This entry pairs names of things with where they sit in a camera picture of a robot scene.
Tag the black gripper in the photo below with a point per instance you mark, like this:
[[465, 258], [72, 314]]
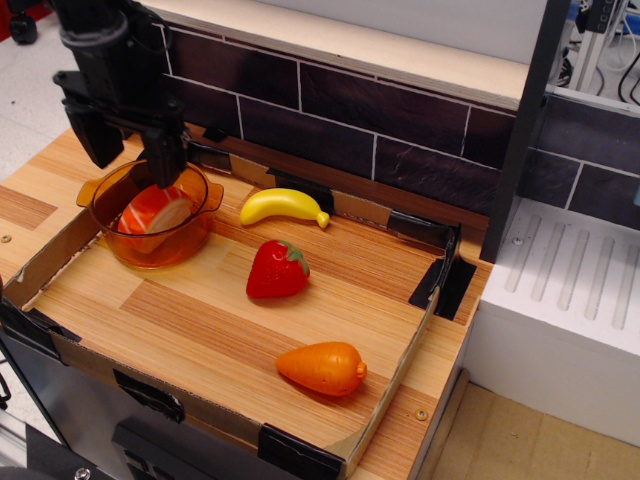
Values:
[[118, 85]]

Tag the salmon sushi toy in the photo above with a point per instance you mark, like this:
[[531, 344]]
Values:
[[144, 222]]

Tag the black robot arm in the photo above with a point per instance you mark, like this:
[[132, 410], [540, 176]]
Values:
[[90, 15]]

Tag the orange transparent plastic pot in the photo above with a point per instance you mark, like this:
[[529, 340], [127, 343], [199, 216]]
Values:
[[107, 197]]

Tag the cardboard fence with black tape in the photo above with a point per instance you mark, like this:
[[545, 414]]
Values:
[[135, 368]]

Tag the yellow toy banana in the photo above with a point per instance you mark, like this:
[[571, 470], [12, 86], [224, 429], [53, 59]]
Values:
[[283, 202]]

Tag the red toy strawberry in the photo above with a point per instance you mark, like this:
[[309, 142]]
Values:
[[279, 269]]

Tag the light wooden shelf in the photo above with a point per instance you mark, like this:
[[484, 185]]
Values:
[[436, 68]]

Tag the orange toy carrot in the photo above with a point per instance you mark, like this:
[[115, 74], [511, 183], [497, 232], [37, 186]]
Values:
[[329, 368]]

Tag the white ribbed sink block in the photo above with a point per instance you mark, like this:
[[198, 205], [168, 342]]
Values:
[[557, 327]]

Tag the dark grey vertical post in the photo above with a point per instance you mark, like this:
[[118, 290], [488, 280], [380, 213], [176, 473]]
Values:
[[541, 79]]

